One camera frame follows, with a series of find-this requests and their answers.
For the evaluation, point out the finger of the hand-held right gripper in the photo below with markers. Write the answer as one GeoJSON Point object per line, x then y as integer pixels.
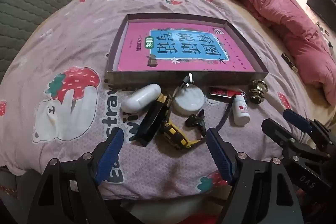
{"type": "Point", "coordinates": [296, 119]}
{"type": "Point", "coordinates": [275, 130]}

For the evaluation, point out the small white pill bottle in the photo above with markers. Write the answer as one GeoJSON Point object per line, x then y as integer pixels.
{"type": "Point", "coordinates": [240, 112]}

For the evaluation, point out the black wall television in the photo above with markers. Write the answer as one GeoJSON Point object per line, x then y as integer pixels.
{"type": "Point", "coordinates": [321, 7]}

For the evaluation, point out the yellow black tape measure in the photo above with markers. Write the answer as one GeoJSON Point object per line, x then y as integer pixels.
{"type": "Point", "coordinates": [174, 134]}

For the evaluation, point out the grey cardboard box tray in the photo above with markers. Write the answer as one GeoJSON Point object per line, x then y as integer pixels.
{"type": "Point", "coordinates": [147, 79]}

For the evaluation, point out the red lighter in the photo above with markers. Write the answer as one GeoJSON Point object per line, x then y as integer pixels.
{"type": "Point", "coordinates": [221, 92]}

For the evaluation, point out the black woven label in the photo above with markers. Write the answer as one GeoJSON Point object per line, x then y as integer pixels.
{"type": "Point", "coordinates": [289, 61]}

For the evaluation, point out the white capsule case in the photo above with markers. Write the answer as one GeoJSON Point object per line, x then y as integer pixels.
{"type": "Point", "coordinates": [140, 98]}

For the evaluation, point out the brass door knob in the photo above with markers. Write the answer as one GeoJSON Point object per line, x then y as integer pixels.
{"type": "Point", "coordinates": [257, 91]}

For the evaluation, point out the pink quilt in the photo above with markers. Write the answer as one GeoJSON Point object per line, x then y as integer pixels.
{"type": "Point", "coordinates": [283, 16]}

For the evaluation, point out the pink and blue book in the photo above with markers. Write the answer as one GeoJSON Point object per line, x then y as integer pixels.
{"type": "Point", "coordinates": [136, 56]}

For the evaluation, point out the black hair clip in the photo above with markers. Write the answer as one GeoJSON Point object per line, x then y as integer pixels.
{"type": "Point", "coordinates": [195, 121]}

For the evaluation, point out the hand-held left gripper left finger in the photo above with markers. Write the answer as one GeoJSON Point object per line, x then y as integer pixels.
{"type": "Point", "coordinates": [111, 153]}

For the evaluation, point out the strawberry bear printed blanket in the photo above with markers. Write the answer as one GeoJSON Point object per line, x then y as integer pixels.
{"type": "Point", "coordinates": [78, 37]}

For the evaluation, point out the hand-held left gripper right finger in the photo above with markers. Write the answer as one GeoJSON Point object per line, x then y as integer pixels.
{"type": "Point", "coordinates": [219, 158]}

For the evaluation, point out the glossy black case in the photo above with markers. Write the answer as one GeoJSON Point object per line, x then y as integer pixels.
{"type": "Point", "coordinates": [151, 121]}

